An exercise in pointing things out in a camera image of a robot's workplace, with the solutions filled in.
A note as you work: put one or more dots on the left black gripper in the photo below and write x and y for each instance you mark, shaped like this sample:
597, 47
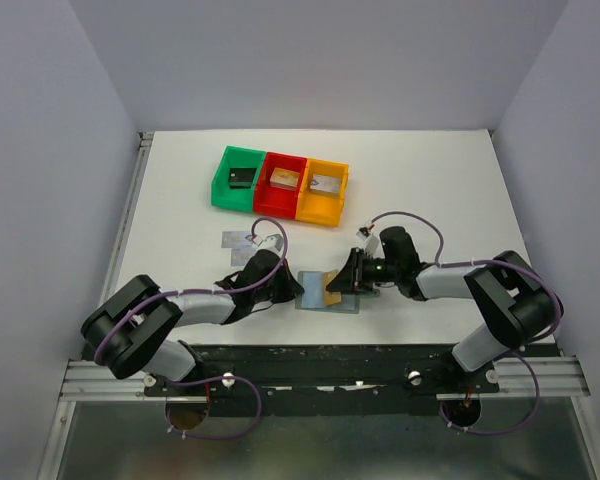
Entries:
291, 288

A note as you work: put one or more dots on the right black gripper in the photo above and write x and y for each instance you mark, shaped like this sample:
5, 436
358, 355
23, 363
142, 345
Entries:
352, 277

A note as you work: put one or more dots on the gold credit card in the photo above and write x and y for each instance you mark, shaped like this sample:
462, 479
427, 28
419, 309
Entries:
329, 298

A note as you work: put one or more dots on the green leather card holder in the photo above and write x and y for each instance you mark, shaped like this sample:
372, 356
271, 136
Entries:
316, 298

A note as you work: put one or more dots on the silver credit card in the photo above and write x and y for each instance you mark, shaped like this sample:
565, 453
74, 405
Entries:
240, 256
236, 239

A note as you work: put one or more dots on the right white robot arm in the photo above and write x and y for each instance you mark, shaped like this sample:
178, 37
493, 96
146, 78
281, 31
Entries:
516, 306

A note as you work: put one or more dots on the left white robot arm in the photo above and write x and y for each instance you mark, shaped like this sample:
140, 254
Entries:
129, 332

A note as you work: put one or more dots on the silver card stack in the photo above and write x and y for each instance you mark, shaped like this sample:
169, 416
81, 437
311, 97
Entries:
325, 185

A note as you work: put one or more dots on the copper card stack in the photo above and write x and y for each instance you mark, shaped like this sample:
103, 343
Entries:
284, 179

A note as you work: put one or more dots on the black card stack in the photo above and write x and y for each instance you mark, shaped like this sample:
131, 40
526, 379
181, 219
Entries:
241, 178

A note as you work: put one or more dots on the yellow plastic bin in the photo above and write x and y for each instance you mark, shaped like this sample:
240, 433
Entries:
319, 209

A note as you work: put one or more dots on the red plastic bin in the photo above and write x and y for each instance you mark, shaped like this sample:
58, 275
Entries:
277, 189

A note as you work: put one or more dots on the green plastic bin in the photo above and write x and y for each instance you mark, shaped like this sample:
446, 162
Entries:
235, 199

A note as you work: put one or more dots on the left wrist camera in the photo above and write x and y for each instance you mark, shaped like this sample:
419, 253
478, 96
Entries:
274, 243

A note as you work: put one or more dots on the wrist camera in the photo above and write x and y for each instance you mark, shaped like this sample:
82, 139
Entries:
369, 240
274, 243

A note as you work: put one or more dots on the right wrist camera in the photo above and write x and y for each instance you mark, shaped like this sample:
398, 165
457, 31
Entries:
369, 240

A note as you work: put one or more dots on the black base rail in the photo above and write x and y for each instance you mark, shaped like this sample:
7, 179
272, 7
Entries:
324, 380

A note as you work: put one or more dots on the aluminium frame rail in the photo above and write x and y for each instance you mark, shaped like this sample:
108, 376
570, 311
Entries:
65, 409

